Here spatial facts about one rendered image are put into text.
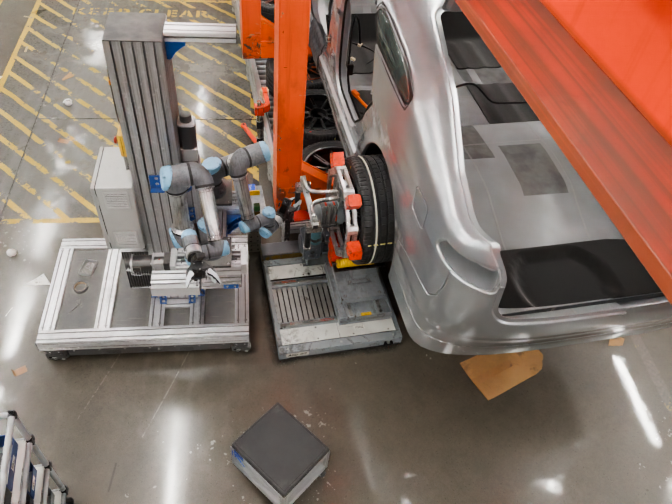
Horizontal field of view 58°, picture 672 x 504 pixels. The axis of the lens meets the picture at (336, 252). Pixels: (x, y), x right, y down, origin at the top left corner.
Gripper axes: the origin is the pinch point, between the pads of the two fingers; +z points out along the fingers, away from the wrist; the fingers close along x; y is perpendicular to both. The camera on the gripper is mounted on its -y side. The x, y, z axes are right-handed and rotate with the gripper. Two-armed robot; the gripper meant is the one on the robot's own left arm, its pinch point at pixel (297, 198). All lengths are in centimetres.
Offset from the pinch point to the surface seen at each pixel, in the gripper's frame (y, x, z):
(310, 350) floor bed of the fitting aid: 76, 44, -44
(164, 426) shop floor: 83, 1, -133
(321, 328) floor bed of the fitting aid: 75, 41, -26
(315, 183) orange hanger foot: 9.2, -4.4, 27.4
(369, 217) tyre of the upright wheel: -22, 53, -8
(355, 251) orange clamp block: -5, 54, -20
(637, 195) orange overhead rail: -217, 153, -170
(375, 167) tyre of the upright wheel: -35, 40, 17
